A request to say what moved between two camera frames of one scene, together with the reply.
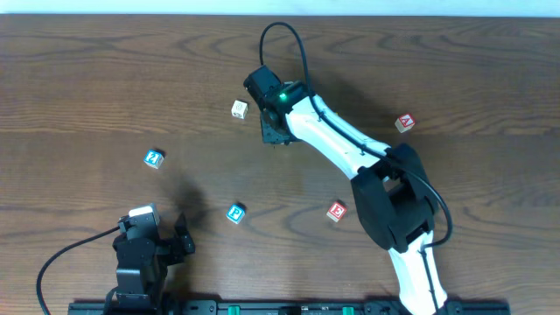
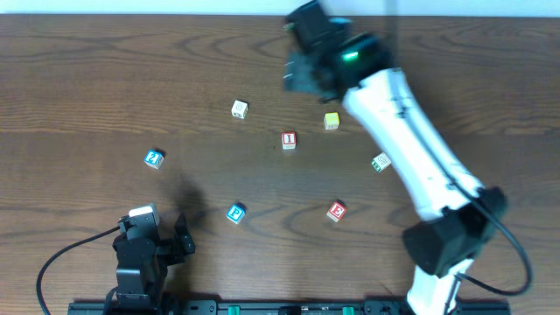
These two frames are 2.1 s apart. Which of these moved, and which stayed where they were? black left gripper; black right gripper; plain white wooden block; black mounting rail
Moved: black right gripper
Stayed: plain white wooden block; black mounting rail; black left gripper
